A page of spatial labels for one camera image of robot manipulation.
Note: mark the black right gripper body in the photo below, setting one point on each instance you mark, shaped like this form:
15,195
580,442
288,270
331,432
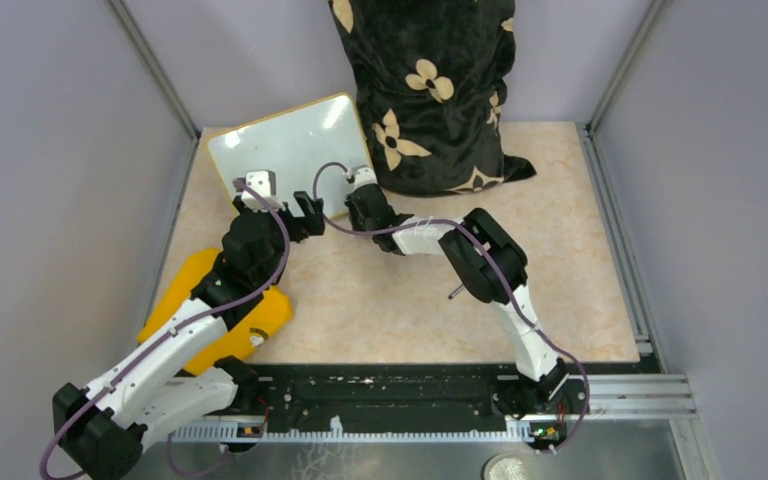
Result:
358,223

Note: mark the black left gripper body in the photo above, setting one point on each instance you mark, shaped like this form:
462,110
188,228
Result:
300,227

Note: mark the yellow-framed whiteboard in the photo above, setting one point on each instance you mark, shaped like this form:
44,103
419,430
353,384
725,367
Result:
294,144

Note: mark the whiteboard marker pen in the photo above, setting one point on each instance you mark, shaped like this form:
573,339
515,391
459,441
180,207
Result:
455,293

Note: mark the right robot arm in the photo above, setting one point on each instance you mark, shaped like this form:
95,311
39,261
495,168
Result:
490,265

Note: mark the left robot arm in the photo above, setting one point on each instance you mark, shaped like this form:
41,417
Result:
106,425

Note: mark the black floral pillow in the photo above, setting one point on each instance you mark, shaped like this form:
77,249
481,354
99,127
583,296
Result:
430,91

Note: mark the round metal disc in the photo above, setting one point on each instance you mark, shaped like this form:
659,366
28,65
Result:
506,466

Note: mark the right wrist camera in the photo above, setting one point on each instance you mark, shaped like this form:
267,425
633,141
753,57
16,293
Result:
360,176

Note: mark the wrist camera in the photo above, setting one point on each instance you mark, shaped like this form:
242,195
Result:
360,176
257,183

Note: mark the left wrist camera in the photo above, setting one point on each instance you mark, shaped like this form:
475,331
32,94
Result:
257,183

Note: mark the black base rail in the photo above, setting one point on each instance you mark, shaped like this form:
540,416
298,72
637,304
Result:
393,403

